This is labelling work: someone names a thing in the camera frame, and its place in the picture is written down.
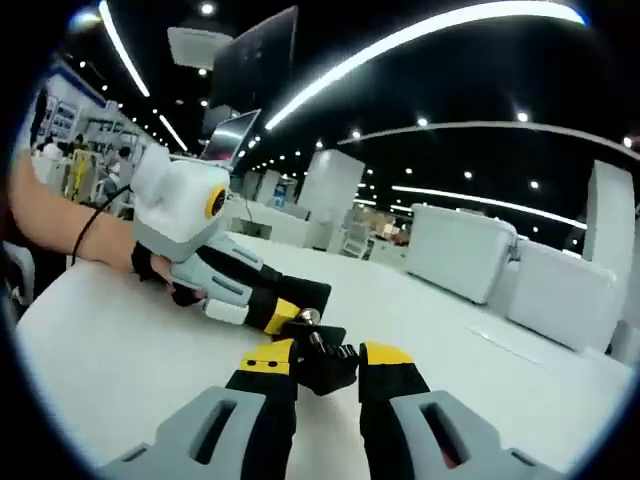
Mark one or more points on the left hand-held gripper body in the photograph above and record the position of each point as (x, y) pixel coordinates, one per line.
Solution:
(180, 205)

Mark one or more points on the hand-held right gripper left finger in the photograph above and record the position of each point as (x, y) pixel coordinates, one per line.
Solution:
(200, 430)

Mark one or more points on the person's left hand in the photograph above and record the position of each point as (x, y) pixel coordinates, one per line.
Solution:
(117, 247)

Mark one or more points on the white ceiling air conditioner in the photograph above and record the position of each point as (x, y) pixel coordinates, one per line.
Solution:
(197, 47)

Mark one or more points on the large white storage box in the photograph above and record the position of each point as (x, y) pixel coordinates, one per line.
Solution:
(455, 250)

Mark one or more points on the group of ceiling spotlights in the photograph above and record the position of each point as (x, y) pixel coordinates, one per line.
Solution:
(206, 8)

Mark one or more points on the curved ceiling light strip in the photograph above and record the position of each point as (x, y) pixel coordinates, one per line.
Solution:
(400, 40)

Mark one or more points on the black fixed fixture clamp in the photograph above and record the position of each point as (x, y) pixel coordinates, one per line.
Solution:
(327, 372)

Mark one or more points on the open silver laptop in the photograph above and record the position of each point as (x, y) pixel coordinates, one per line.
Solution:
(230, 137)

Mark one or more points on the large black display screen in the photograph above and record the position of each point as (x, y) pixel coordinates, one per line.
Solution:
(255, 60)

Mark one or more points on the straight ceiling light strip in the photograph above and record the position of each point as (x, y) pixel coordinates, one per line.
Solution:
(122, 50)

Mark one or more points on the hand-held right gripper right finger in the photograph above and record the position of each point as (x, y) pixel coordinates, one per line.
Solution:
(455, 430)

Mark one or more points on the yellow metal frame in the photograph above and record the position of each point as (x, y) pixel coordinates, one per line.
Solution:
(82, 175)

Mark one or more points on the white desk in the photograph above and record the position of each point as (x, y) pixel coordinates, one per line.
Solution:
(450, 390)

